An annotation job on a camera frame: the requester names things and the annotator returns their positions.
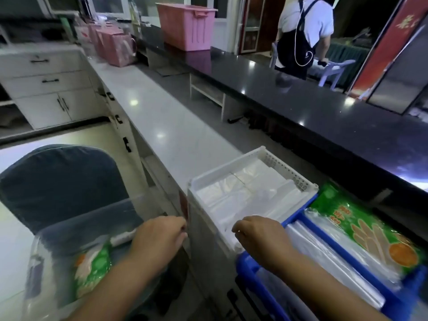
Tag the person's right hand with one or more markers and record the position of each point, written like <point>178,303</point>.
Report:
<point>264,240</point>

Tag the person's left hand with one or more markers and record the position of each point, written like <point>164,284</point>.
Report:
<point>157,237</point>

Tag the person's right fingers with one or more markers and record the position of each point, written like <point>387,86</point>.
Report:
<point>241,230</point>

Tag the person's left fingers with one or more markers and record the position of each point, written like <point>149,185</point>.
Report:
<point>180,230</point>

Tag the person's right forearm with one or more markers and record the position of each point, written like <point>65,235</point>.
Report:
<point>321,294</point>

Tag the person's left forearm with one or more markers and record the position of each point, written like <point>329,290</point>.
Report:
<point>113,290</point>

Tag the white plastic basket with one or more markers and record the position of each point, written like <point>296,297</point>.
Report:
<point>207,197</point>

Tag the stack of clear plastic bags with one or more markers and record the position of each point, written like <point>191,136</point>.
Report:
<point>247,187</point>

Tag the blue plastic basket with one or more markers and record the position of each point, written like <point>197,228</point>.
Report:
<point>249,274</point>

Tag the green and white packet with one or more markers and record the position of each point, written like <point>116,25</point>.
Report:
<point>93,270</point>

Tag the green disposable glove packet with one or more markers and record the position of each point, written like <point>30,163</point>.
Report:
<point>361,223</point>

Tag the clear plastic storage bin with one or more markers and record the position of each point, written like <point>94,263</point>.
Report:
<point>60,237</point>

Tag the chair with dark blue cover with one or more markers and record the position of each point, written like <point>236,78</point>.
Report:
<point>60,183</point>

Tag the white shelf unit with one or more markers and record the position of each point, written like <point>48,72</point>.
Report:
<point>209,93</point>

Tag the lavender plastic chair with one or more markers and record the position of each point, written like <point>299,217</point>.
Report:
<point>334,71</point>

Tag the large pink gift bag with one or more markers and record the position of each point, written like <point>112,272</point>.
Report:
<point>118,46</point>

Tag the white drawer cabinet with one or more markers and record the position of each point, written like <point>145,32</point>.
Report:
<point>46,86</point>

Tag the pink plastic basket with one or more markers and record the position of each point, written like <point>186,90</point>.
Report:
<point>187,26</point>

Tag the wooden door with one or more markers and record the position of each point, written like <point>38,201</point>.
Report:
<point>257,23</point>

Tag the table with green cloth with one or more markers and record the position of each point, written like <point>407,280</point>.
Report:
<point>351,51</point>

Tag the small pink gift bag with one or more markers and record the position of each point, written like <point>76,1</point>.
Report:
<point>87,38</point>

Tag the red banner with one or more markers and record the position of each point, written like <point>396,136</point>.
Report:
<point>384,43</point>

